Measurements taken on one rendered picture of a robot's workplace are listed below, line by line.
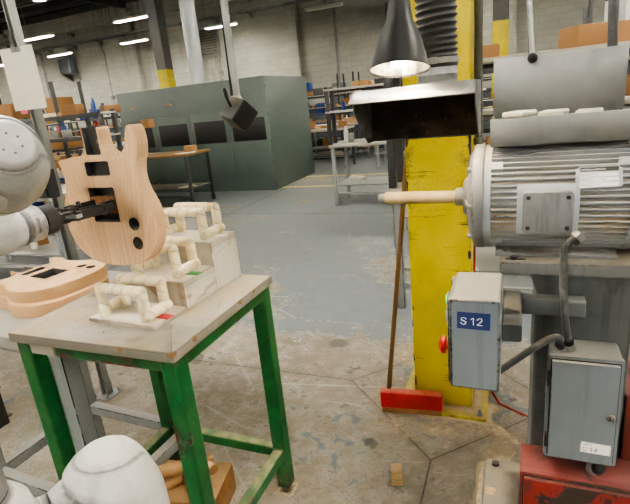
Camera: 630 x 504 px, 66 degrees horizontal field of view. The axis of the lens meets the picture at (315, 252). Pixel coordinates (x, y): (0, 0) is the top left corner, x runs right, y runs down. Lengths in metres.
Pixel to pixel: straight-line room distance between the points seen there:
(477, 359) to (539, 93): 0.66
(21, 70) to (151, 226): 1.56
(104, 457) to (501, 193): 0.95
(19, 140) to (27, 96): 2.11
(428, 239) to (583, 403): 1.19
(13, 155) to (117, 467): 0.53
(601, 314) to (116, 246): 1.28
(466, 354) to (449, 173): 1.25
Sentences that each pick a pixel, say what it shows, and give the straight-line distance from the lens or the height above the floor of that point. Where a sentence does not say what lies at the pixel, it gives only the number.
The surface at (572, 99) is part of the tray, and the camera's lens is 1.34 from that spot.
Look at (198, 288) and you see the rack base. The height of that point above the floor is 0.98.
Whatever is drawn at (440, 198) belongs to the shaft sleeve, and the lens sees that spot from 1.28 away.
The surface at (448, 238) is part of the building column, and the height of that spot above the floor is 0.88.
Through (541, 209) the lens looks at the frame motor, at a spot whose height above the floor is 1.25.
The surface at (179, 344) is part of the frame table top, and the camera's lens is 1.38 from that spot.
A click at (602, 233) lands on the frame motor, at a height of 1.18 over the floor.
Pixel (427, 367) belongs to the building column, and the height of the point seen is 0.22.
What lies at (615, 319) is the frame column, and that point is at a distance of 1.29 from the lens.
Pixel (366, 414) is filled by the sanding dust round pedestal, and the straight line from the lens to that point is 2.59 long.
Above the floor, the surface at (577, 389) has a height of 0.86.
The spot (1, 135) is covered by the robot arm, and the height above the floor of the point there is 1.51.
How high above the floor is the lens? 1.51
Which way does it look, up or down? 17 degrees down
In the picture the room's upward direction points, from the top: 6 degrees counter-clockwise
